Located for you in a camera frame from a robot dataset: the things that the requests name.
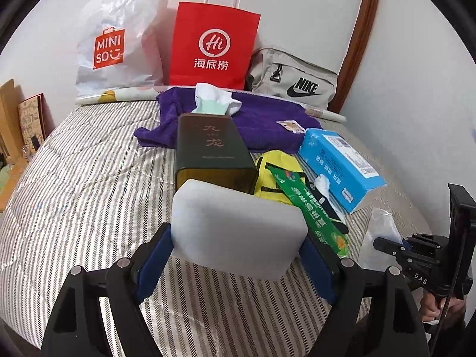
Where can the blue tissue pack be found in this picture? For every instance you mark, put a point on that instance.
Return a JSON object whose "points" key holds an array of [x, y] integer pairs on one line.
{"points": [[334, 163]]}

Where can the rolled printed paper poster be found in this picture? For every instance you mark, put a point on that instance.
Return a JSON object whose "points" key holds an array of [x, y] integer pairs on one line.
{"points": [[111, 96]]}

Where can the purple towel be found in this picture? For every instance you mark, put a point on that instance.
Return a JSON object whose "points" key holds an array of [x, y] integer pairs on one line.
{"points": [[260, 119]]}

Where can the wooden bed headboard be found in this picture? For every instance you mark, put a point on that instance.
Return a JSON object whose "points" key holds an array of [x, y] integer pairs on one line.
{"points": [[366, 7]]}

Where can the person's right hand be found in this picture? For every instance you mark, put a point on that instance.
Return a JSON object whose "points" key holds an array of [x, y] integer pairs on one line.
{"points": [[431, 306]]}

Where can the brown cardboard box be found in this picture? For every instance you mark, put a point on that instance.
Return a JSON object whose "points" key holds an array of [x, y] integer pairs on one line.
{"points": [[9, 115]]}

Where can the striped bed mattress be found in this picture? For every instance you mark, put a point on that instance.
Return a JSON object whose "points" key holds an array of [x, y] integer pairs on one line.
{"points": [[93, 193]]}

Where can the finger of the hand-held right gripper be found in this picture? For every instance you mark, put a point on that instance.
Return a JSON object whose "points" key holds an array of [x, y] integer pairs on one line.
{"points": [[388, 246]]}

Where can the playing card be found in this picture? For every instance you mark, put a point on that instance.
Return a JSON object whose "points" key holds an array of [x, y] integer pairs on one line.
{"points": [[292, 126]]}

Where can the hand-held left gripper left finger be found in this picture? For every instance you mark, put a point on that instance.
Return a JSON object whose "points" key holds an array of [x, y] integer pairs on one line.
{"points": [[152, 267]]}

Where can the mint green tissue pack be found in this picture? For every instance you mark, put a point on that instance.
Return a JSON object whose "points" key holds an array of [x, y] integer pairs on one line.
{"points": [[210, 106]]}

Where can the red paper bag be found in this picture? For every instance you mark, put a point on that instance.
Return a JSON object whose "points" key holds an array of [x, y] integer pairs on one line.
{"points": [[215, 18]]}

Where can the white plastic shopping bag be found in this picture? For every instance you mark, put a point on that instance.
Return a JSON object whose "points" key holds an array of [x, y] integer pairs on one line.
{"points": [[122, 26]]}

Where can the dark green tin box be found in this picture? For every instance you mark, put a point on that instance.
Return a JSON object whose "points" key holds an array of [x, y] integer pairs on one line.
{"points": [[212, 148]]}

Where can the yellow small pouch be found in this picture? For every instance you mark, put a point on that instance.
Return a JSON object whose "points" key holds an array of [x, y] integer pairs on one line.
{"points": [[275, 163]]}

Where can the green plastic packet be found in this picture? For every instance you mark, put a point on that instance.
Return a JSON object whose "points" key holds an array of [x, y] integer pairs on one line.
{"points": [[316, 215]]}

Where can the clear plastic bag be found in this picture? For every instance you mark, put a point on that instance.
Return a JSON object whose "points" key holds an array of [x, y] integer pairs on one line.
{"points": [[379, 227]]}

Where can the grey waist bag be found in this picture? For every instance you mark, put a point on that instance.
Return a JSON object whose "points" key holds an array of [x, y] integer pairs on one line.
{"points": [[293, 70]]}

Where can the white foam sponge block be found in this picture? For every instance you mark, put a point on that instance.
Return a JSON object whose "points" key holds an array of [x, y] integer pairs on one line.
{"points": [[238, 230]]}

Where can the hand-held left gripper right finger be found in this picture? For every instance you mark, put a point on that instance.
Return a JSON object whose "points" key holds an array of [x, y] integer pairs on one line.
{"points": [[319, 267]]}

